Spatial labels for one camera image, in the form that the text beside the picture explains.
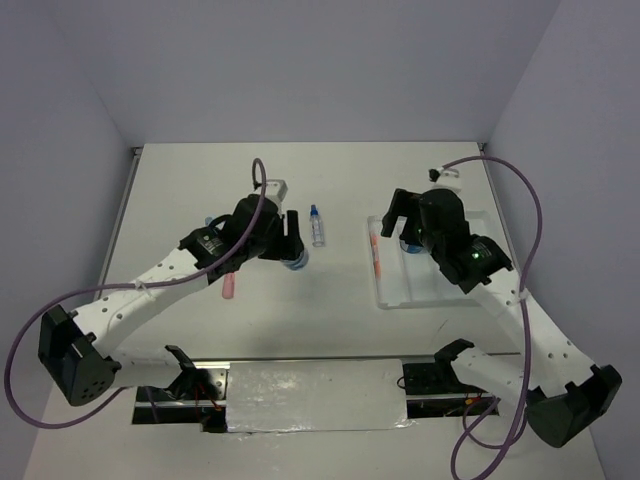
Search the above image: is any blue paint jar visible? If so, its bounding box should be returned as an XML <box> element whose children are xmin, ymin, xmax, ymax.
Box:
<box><xmin>400</xmin><ymin>240</ymin><xmax>424</xmax><ymax>254</ymax></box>
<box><xmin>281</xmin><ymin>249</ymin><xmax>309</xmax><ymax>271</ymax></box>

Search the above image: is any clear blue spray bottle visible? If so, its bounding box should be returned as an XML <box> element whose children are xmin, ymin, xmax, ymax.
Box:
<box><xmin>310</xmin><ymin>204</ymin><xmax>325</xmax><ymax>247</ymax></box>

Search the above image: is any orange highlighter pen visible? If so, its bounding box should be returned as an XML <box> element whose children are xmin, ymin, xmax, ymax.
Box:
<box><xmin>369</xmin><ymin>232</ymin><xmax>381</xmax><ymax>281</ymax></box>

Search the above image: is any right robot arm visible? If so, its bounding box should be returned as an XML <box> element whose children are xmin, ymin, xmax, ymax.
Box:
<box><xmin>381</xmin><ymin>188</ymin><xmax>622</xmax><ymax>448</ymax></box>

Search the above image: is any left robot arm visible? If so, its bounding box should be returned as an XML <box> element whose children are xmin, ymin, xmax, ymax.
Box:
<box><xmin>38</xmin><ymin>194</ymin><xmax>306</xmax><ymax>407</ymax></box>

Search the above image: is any clear plastic organizer tray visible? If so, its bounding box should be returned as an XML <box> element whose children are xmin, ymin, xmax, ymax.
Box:
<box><xmin>367</xmin><ymin>215</ymin><xmax>477</xmax><ymax>310</ymax></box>

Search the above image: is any pink highlighter cap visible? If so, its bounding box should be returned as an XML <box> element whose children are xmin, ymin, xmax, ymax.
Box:
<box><xmin>221</xmin><ymin>273</ymin><xmax>235</xmax><ymax>300</ymax></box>

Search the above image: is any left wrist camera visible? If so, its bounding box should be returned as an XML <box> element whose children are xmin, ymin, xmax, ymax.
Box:
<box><xmin>265</xmin><ymin>179</ymin><xmax>288</xmax><ymax>209</ymax></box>

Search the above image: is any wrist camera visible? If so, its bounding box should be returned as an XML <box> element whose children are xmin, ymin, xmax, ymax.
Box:
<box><xmin>265</xmin><ymin>179</ymin><xmax>288</xmax><ymax>209</ymax></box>
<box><xmin>429</xmin><ymin>167</ymin><xmax>462</xmax><ymax>193</ymax></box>

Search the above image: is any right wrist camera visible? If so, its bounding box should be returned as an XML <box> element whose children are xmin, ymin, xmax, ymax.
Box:
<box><xmin>429</xmin><ymin>167</ymin><xmax>462</xmax><ymax>193</ymax></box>

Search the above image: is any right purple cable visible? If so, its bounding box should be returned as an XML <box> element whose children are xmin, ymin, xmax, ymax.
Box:
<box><xmin>439</xmin><ymin>155</ymin><xmax>544</xmax><ymax>480</ymax></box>

